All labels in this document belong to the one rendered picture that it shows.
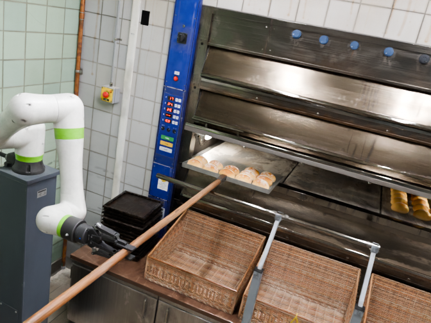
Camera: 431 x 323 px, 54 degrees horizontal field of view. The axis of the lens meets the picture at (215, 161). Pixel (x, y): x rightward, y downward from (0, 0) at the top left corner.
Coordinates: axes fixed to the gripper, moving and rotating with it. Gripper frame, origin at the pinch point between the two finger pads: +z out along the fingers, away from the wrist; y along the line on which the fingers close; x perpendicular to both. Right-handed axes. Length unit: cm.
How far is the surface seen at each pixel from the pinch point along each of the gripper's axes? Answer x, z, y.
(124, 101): -115, -80, -23
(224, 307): -68, 26, 58
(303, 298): -106, 62, 60
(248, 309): -57, 40, 46
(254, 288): -57, 41, 33
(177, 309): -63, 1, 68
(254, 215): -115, 20, 24
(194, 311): -62, 11, 64
